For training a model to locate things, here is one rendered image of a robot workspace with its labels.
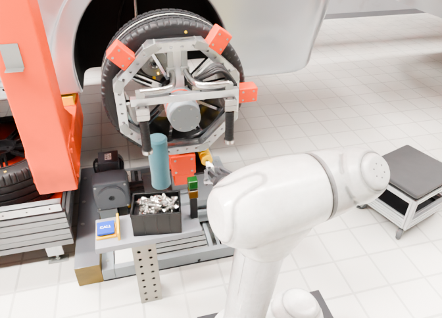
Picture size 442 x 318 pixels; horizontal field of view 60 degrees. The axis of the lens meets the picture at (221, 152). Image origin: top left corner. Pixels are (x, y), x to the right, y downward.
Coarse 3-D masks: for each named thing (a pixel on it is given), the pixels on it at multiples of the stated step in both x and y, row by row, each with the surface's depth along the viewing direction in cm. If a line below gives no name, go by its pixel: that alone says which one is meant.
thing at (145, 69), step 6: (156, 54) 205; (162, 54) 206; (162, 60) 208; (144, 66) 207; (138, 72) 213; (144, 72) 213; (150, 72) 210; (156, 72) 210; (156, 78) 217; (144, 84) 217
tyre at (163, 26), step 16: (144, 16) 168; (160, 16) 165; (176, 16) 163; (128, 32) 162; (144, 32) 157; (160, 32) 158; (176, 32) 160; (192, 32) 162; (208, 32) 163; (112, 64) 161; (240, 64) 176; (240, 80) 180; (112, 96) 168; (112, 112) 172
